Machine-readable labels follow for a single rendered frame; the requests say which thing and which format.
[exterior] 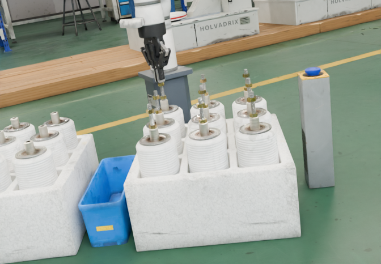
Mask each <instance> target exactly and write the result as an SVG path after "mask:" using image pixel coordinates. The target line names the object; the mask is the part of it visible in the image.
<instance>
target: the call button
mask: <svg viewBox="0 0 381 264"><path fill-rule="evenodd" d="M319 72H321V69H320V68H319V67H309V68H306V69H305V73H307V75H310V76H313V75H318V74H319Z"/></svg>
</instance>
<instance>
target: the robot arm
mask: <svg viewBox="0 0 381 264"><path fill-rule="evenodd" d="M134 5H135V15H136V17H135V18H133V19H121V20H120V22H119V23H120V28H138V35H139V37H140V38H142V39H144V41H143V43H144V47H141V48H140V50H141V52H142V54H143V56H144V58H145V60H146V62H147V64H148V65H149V66H150V68H151V73H152V74H154V78H155V81H156V82H159V83H160V82H164V81H165V76H164V73H170V72H173V71H176V70H177V69H178V68H177V60H176V52H175V44H174V40H173V33H172V25H171V18H170V11H171V0H134Z"/></svg>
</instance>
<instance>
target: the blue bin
mask: <svg viewBox="0 0 381 264"><path fill-rule="evenodd" d="M134 158H135V155H128V156H118V157H109V158H105V159H102V160H101V162H100V164H99V166H98V168H97V169H96V171H95V173H94V175H93V177H92V179H91V181H90V183H89V185H88V187H87V189H86V191H85V193H84V195H83V197H82V199H81V200H80V202H79V204H78V207H79V210H80V211H81V212H82V216H83V220H84V223H85V226H86V230H87V233H88V237H89V239H90V243H91V246H92V247H101V246H111V245H122V244H126V243H127V242H128V241H129V237H130V233H131V230H132V225H131V221H130V216H129V210H128V205H127V201H126V196H125V190H124V182H125V180H126V178H127V175H128V173H129V170H130V167H131V166H132V163H133V161H134Z"/></svg>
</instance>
